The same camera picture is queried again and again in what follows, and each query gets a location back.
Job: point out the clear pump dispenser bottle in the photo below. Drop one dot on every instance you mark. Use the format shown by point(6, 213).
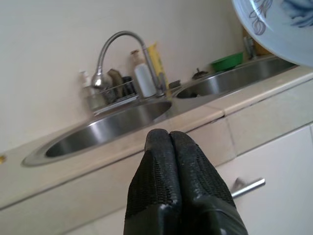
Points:
point(85, 78)

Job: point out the white plastic bottle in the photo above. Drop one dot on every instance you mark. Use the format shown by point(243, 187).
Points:
point(144, 80)

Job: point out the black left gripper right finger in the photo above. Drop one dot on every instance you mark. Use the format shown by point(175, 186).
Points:
point(205, 186)

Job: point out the white plate blue leaf print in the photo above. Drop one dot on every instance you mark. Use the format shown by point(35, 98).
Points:
point(281, 36)

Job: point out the black sink stopper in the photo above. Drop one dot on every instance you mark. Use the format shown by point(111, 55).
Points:
point(199, 74)

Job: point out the stainless steel double sink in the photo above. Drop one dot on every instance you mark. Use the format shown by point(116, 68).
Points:
point(110, 127)

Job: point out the tall curved steel faucet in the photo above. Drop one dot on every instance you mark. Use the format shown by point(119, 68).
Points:
point(249, 49)

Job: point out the green plastic bowl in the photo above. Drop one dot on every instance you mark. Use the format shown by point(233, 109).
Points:
point(226, 62)

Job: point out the small black block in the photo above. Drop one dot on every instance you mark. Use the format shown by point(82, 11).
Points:
point(174, 84)

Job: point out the flexible gooseneck steel faucet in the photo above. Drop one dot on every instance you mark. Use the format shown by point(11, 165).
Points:
point(97, 79)

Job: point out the white cabinet door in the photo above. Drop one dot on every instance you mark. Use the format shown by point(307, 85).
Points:
point(281, 159)

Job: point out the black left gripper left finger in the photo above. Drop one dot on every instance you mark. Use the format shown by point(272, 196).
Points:
point(154, 181)

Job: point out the black cup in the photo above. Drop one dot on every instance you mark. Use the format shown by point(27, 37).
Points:
point(128, 85)

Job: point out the dark scrubbing sponge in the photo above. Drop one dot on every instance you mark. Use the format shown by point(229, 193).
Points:
point(116, 80)

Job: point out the yellow dish soap bottle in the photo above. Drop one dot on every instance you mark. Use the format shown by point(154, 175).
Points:
point(156, 61)

